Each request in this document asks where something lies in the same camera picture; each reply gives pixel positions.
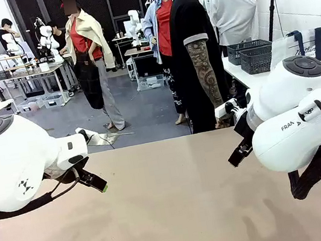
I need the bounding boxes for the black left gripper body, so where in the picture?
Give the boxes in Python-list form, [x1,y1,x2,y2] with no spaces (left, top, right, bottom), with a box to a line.
[71,156,94,180]

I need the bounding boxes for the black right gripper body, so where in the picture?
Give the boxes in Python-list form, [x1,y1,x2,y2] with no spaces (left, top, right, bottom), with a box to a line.
[231,109,257,149]

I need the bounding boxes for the dark grey plastic basket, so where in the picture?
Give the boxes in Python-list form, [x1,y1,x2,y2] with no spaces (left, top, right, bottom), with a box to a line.
[238,44,276,77]
[226,37,276,67]

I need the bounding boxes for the tattooed right forearm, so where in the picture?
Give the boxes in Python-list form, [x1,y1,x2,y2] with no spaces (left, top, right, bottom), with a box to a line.
[197,66,226,112]

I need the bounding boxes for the tattooed right hand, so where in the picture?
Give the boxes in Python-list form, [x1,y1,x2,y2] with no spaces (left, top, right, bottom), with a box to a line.
[214,114,233,130]

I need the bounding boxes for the white side table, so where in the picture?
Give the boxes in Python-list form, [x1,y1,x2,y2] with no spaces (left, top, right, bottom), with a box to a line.
[221,50,276,94]

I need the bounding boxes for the clear storage bin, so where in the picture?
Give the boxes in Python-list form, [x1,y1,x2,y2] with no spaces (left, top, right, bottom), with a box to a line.
[16,95,45,115]
[136,73,167,92]
[42,91,72,110]

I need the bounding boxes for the mannequin with white shirt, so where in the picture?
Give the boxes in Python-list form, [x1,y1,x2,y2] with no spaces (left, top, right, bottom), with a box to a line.
[199,0,264,50]

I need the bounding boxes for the mannequin with cream jacket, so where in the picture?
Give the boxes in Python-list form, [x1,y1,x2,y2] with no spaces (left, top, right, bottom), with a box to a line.
[58,0,128,138]

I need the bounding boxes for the person in black T-shirt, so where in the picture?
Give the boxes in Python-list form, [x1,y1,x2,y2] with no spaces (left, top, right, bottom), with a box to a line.
[163,0,237,135]

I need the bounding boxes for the small grey background table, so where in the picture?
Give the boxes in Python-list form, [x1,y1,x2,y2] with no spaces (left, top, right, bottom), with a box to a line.
[123,44,159,82]

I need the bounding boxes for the background person black shirt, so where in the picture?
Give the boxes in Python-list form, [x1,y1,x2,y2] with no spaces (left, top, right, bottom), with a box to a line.
[46,19,70,57]

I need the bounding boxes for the mannequin in red top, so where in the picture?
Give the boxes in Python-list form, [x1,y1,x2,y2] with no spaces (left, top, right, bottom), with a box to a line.
[137,0,194,129]

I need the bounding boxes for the standing person in black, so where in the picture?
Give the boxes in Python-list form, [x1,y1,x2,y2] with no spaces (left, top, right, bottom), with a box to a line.
[0,16,25,58]

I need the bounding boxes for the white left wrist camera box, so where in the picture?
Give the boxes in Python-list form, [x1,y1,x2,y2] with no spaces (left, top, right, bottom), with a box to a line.
[74,124,100,146]

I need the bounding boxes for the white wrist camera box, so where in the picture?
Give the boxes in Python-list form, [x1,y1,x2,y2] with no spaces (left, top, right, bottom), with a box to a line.
[74,124,100,146]
[212,98,241,119]

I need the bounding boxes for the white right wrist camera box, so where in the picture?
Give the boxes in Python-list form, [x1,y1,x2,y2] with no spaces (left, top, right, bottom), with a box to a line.
[212,98,241,119]

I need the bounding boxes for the black right arm cable sleeve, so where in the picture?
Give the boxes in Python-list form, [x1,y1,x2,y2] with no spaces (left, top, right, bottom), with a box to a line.
[283,140,321,202]

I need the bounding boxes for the black arm cable sleeve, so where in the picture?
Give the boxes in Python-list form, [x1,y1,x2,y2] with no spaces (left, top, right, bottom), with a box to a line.
[0,167,85,220]
[283,140,321,202]

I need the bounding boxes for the black left arm cable sleeve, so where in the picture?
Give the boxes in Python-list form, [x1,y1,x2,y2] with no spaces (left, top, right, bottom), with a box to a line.
[0,167,85,220]

